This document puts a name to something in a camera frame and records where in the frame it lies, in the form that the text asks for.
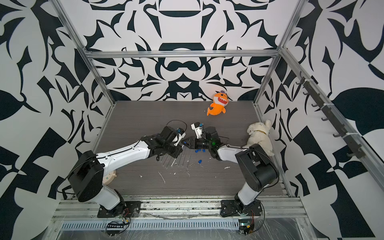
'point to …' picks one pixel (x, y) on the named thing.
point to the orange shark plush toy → (220, 100)
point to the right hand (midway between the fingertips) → (183, 140)
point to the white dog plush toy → (259, 134)
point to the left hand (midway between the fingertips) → (180, 147)
